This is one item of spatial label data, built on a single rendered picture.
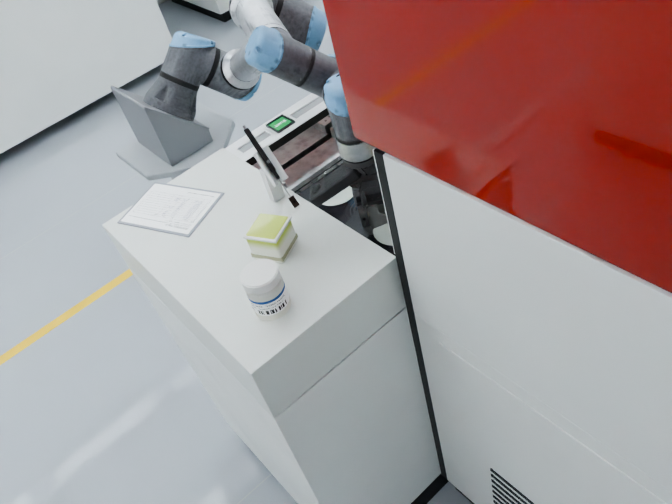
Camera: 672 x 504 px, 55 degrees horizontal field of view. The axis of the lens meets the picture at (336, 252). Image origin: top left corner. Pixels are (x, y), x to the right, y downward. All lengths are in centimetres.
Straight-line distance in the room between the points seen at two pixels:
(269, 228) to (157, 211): 36
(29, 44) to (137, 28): 64
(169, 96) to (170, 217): 51
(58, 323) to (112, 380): 47
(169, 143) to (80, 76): 236
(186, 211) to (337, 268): 43
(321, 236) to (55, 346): 178
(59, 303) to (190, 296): 181
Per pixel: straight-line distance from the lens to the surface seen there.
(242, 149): 165
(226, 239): 138
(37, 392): 278
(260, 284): 112
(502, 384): 125
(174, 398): 244
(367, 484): 166
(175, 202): 154
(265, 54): 119
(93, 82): 427
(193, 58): 192
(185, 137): 194
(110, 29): 425
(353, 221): 142
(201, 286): 131
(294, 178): 162
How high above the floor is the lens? 183
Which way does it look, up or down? 43 degrees down
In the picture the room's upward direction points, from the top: 17 degrees counter-clockwise
